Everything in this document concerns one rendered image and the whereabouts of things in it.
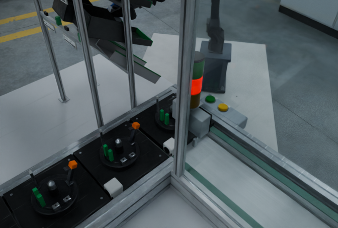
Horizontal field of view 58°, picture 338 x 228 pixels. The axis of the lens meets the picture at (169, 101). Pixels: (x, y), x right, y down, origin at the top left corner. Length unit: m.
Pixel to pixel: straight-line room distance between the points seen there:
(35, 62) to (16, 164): 2.24
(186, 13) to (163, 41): 1.26
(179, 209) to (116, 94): 0.67
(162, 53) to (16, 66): 2.02
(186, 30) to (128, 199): 0.57
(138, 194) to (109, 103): 0.57
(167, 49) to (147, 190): 1.01
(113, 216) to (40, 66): 2.58
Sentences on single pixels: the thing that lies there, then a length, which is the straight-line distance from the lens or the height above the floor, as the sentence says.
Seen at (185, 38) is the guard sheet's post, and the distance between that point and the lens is 0.70.
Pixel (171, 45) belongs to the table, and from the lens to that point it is 1.88.
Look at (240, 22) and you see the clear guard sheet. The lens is 0.60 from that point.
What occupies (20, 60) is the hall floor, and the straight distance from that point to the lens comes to 3.58.
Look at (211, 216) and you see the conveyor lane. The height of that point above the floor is 0.92.
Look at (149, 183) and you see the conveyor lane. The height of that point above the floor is 0.96.
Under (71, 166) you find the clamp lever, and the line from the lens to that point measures 0.98.
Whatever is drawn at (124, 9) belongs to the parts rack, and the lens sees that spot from 1.07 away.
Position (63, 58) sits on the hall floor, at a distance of 3.45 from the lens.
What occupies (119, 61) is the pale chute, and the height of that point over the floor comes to 1.16.
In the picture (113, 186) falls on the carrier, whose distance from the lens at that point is 1.01.
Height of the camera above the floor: 1.83
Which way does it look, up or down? 42 degrees down
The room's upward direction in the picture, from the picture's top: 1 degrees clockwise
